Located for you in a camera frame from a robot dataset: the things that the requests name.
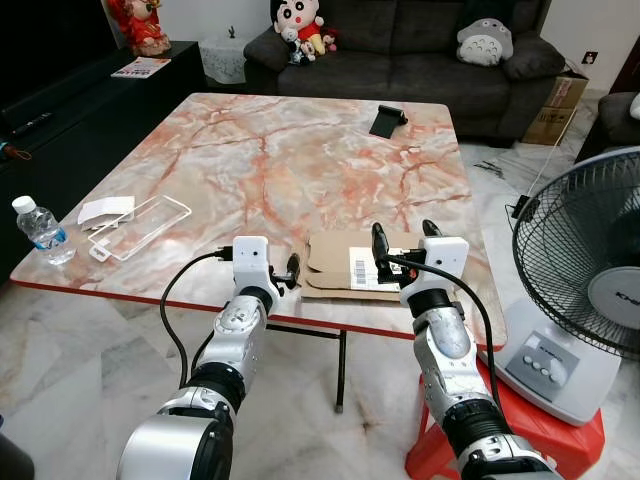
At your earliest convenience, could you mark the flattened brown cardboard box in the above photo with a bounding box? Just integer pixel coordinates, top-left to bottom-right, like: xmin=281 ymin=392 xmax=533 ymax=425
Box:
xmin=299 ymin=229 xmax=433 ymax=302

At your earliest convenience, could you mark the black metal table leg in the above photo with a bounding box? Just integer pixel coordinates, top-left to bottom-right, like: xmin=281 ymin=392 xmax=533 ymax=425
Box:
xmin=334 ymin=329 xmax=350 ymax=415

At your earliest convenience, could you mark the black phone stand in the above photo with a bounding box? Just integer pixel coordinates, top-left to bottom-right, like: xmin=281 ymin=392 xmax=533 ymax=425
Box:
xmin=367 ymin=103 xmax=409 ymax=139

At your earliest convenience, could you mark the grey electric standing fan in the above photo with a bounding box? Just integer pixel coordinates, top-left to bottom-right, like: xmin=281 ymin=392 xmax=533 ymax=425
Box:
xmin=504 ymin=146 xmax=640 ymax=428

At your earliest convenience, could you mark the clear plastic packaging tray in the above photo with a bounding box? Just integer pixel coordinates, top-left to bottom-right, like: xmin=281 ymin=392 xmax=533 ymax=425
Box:
xmin=87 ymin=195 xmax=193 ymax=264

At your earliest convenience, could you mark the brown cardboard carton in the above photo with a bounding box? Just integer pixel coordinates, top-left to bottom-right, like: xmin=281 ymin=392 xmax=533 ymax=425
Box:
xmin=519 ymin=73 xmax=590 ymax=147

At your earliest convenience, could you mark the dark grey fabric sofa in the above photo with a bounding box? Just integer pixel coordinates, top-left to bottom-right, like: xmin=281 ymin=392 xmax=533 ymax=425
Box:
xmin=243 ymin=0 xmax=593 ymax=143

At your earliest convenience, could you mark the white paper card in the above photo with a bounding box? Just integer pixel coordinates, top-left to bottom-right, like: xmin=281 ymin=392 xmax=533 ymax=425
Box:
xmin=77 ymin=196 xmax=137 ymax=227

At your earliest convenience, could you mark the grey Totoro plush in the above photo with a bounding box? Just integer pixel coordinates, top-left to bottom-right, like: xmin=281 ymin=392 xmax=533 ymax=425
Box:
xmin=456 ymin=16 xmax=515 ymax=67

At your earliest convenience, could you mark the dark grey sofa cushion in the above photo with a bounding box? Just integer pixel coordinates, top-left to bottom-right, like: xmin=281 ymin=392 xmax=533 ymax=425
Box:
xmin=503 ymin=34 xmax=568 ymax=83

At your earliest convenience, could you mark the dark grey armchair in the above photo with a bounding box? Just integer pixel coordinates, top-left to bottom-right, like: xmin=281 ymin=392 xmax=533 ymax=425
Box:
xmin=594 ymin=90 xmax=640 ymax=163

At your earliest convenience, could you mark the white lace covered side table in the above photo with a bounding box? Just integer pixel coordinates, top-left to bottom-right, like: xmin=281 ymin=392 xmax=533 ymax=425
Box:
xmin=196 ymin=37 xmax=252 ymax=87

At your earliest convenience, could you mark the clear plastic water bottle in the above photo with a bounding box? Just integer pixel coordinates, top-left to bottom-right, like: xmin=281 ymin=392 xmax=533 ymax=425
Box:
xmin=11 ymin=195 xmax=77 ymax=267

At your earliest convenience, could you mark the cartoon boy plush doll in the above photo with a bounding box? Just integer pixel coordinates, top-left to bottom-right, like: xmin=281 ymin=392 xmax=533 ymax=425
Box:
xmin=271 ymin=0 xmax=327 ymax=63

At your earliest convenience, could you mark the red plastic stool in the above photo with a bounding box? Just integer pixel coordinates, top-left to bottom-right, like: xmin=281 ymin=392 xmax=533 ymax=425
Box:
xmin=404 ymin=348 xmax=607 ymax=480

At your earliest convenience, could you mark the black TV cabinet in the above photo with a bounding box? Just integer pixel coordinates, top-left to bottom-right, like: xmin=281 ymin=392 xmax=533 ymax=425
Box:
xmin=0 ymin=40 xmax=207 ymax=283

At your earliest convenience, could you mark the printed booklet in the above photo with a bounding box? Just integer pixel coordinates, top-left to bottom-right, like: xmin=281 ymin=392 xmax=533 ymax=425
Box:
xmin=109 ymin=56 xmax=174 ymax=80

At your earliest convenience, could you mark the red robed figurine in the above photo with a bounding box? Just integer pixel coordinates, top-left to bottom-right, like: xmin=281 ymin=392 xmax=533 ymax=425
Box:
xmin=104 ymin=0 xmax=172 ymax=59

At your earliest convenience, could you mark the black flat screen TV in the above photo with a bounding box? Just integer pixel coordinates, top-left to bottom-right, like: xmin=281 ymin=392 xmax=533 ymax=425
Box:
xmin=0 ymin=0 xmax=121 ymax=113

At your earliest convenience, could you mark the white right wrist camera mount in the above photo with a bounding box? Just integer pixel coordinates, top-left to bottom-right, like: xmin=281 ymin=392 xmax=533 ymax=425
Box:
xmin=400 ymin=237 xmax=470 ymax=306

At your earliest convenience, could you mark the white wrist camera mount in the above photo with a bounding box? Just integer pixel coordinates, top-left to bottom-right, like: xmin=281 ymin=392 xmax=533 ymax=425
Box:
xmin=400 ymin=237 xmax=470 ymax=306
xmin=232 ymin=237 xmax=270 ymax=292

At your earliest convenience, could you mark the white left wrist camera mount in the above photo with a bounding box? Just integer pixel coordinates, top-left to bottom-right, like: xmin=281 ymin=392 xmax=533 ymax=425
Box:
xmin=232 ymin=237 xmax=270 ymax=292

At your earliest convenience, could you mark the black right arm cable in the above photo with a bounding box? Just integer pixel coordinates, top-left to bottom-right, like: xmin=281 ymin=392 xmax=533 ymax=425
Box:
xmin=384 ymin=254 xmax=503 ymax=411

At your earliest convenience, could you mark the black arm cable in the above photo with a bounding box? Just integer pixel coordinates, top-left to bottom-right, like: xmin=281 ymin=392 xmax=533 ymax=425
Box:
xmin=384 ymin=254 xmax=503 ymax=411
xmin=159 ymin=250 xmax=237 ymax=391

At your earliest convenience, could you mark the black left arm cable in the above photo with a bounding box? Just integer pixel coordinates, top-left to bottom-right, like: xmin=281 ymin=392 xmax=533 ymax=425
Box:
xmin=159 ymin=250 xmax=237 ymax=391

